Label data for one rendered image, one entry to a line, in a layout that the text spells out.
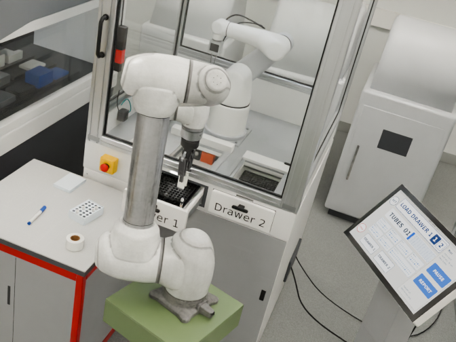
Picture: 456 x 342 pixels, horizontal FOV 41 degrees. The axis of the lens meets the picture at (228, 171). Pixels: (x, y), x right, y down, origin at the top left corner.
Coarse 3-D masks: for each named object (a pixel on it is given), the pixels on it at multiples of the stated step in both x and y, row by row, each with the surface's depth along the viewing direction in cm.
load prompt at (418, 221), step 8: (400, 208) 243; (408, 208) 240; (408, 216) 238; (416, 216) 236; (416, 224) 234; (424, 224) 232; (424, 232) 230; (432, 232) 228; (432, 240) 226; (440, 240) 224; (440, 248) 222
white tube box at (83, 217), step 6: (84, 204) 262; (90, 204) 263; (96, 204) 264; (72, 210) 257; (84, 210) 259; (90, 210) 260; (96, 210) 260; (102, 210) 264; (72, 216) 257; (78, 216) 255; (84, 216) 256; (90, 216) 257; (96, 216) 261; (78, 222) 256; (84, 222) 255
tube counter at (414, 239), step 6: (408, 228) 235; (402, 234) 235; (408, 234) 234; (414, 234) 232; (408, 240) 232; (414, 240) 231; (420, 240) 229; (414, 246) 229; (420, 246) 228; (426, 246) 226; (420, 252) 226; (426, 252) 225; (432, 252) 223; (426, 258) 223; (432, 258) 222
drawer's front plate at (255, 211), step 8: (216, 192) 267; (216, 200) 269; (224, 200) 268; (232, 200) 266; (240, 200) 265; (208, 208) 272; (216, 208) 271; (232, 208) 268; (248, 208) 265; (256, 208) 264; (264, 208) 263; (224, 216) 271; (232, 216) 270; (256, 216) 266; (264, 216) 265; (272, 216) 263; (248, 224) 269; (256, 224) 267; (264, 224) 266
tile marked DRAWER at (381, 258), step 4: (380, 252) 237; (384, 252) 236; (376, 256) 237; (380, 256) 236; (384, 256) 234; (376, 260) 236; (380, 260) 235; (384, 260) 234; (388, 260) 233; (380, 264) 234; (384, 264) 233; (388, 264) 232; (392, 264) 230; (384, 268) 232; (388, 268) 231; (384, 272) 231
